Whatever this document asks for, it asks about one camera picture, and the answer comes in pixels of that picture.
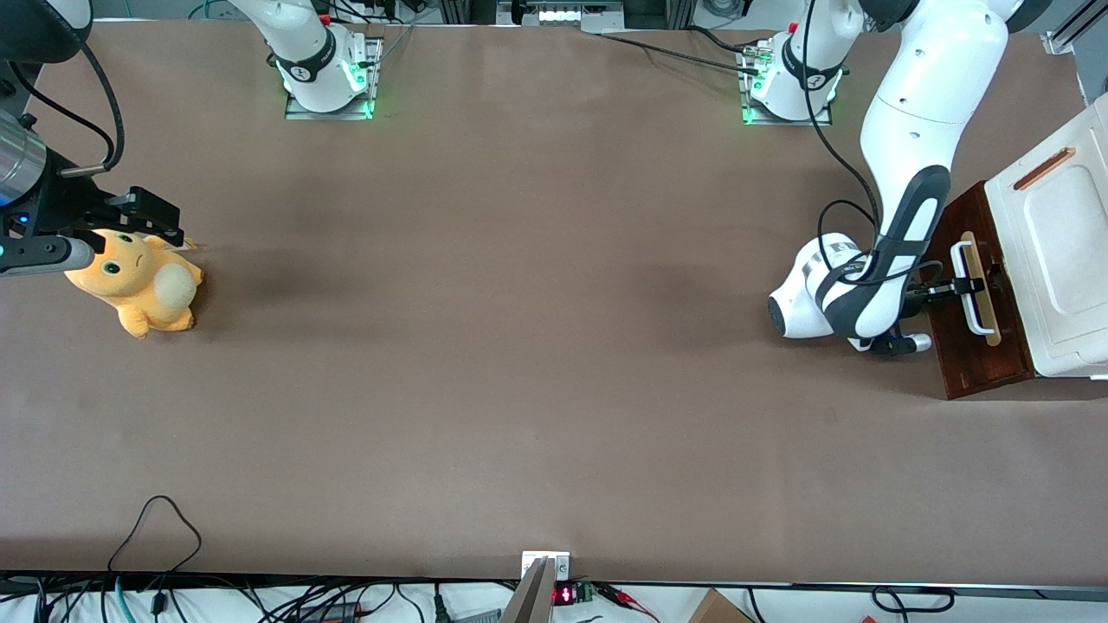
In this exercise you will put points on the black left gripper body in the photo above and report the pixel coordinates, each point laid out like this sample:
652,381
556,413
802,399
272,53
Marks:
924,292

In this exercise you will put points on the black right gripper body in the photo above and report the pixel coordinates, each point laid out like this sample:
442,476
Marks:
71,206

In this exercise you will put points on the brown wooden drawer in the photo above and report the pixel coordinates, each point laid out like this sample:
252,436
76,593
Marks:
959,355

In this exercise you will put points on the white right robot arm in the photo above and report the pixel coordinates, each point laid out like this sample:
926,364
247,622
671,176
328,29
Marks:
307,52

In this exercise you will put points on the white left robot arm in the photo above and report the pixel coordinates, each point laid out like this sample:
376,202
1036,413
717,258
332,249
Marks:
930,86

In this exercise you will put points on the orange plush toy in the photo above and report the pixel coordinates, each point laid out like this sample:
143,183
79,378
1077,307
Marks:
138,277

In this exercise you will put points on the white-topped brown wooden cabinet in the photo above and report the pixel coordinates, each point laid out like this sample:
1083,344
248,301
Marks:
1065,242

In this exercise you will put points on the orange strip on cabinet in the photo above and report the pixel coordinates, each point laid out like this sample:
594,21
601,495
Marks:
1046,168

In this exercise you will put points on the brown cardboard box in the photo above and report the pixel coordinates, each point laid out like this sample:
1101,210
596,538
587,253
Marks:
718,610

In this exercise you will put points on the red and black clip leads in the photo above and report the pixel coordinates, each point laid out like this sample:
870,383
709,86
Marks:
623,597

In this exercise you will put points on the black power adapter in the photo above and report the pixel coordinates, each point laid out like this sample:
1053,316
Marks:
333,613

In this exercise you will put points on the red LED display module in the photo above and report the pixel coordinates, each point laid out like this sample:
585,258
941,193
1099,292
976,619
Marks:
564,595

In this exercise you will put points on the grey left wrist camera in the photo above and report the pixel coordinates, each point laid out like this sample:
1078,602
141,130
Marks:
911,345

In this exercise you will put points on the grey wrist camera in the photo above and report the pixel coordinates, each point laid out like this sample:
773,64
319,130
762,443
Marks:
911,345
43,255

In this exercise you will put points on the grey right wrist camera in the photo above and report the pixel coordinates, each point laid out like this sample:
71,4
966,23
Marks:
43,255

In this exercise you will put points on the aluminium profile rail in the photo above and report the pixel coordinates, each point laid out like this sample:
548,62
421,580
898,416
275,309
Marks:
1073,26

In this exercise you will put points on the aluminium frame with light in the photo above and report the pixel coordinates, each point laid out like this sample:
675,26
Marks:
563,13

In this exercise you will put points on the white metal bracket plate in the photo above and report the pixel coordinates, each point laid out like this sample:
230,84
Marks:
563,567

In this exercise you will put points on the grey angled mount bar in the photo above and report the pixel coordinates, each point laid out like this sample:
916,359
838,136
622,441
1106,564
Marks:
530,601

